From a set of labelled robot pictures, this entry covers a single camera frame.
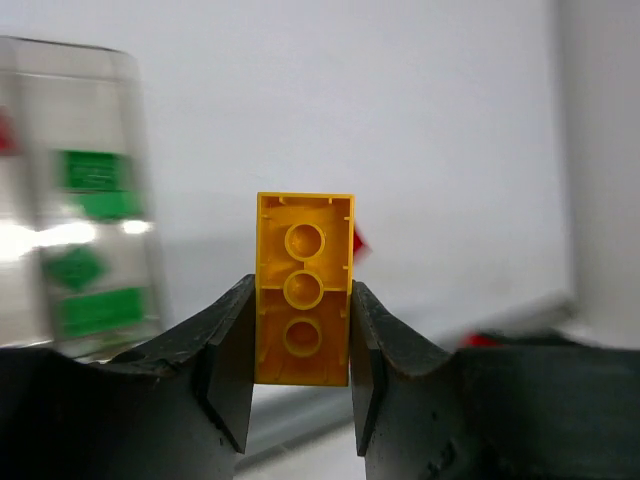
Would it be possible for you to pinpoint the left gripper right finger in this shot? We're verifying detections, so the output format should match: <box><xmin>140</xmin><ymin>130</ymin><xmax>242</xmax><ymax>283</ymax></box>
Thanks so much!
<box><xmin>351</xmin><ymin>282</ymin><xmax>639</xmax><ymax>479</ymax></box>

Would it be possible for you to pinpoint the clear container middle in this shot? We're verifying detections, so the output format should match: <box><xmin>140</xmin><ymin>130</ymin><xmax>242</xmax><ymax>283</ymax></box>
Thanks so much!
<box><xmin>1</xmin><ymin>36</ymin><xmax>53</xmax><ymax>346</ymax></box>

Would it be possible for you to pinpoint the yellow red lego stack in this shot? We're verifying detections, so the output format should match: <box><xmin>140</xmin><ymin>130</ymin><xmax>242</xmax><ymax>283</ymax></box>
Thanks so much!
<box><xmin>459</xmin><ymin>331</ymin><xmax>503</xmax><ymax>349</ymax></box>

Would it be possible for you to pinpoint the aluminium frame rail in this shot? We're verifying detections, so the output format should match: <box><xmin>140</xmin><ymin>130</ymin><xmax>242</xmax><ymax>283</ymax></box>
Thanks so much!
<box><xmin>235</xmin><ymin>296</ymin><xmax>576</xmax><ymax>479</ymax></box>

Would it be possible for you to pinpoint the clear container right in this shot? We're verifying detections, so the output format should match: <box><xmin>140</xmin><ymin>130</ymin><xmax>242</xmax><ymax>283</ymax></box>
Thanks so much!
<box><xmin>19</xmin><ymin>42</ymin><xmax>163</xmax><ymax>360</ymax></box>

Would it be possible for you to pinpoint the green lego piece separated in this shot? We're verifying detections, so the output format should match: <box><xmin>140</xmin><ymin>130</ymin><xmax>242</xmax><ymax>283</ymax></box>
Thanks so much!
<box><xmin>58</xmin><ymin>288</ymin><xmax>146</xmax><ymax>337</ymax></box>

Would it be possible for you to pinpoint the clear container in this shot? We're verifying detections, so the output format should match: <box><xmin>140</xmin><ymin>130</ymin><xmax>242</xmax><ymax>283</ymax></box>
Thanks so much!
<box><xmin>19</xmin><ymin>42</ymin><xmax>163</xmax><ymax>360</ymax></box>
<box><xmin>1</xmin><ymin>36</ymin><xmax>53</xmax><ymax>346</ymax></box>

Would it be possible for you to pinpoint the green printed lego brick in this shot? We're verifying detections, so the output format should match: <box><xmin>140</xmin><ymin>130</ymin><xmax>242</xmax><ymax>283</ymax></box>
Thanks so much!
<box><xmin>56</xmin><ymin>150</ymin><xmax>142</xmax><ymax>223</ymax></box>

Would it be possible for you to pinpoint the green small lego brick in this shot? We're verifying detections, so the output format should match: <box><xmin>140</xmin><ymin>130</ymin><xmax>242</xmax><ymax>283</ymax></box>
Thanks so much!
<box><xmin>43</xmin><ymin>245</ymin><xmax>110</xmax><ymax>295</ymax></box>

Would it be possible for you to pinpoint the yellow lego brick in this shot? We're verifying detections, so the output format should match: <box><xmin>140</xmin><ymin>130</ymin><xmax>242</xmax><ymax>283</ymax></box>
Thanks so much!
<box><xmin>254</xmin><ymin>192</ymin><xmax>355</xmax><ymax>387</ymax></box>

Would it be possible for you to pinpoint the red lego brick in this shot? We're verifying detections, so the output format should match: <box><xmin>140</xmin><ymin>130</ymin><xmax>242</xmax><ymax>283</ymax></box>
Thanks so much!
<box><xmin>352</xmin><ymin>226</ymin><xmax>371</xmax><ymax>263</ymax></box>

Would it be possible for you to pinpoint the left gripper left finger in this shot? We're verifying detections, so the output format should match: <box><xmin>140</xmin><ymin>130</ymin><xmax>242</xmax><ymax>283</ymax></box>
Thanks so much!
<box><xmin>1</xmin><ymin>275</ymin><xmax>256</xmax><ymax>479</ymax></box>

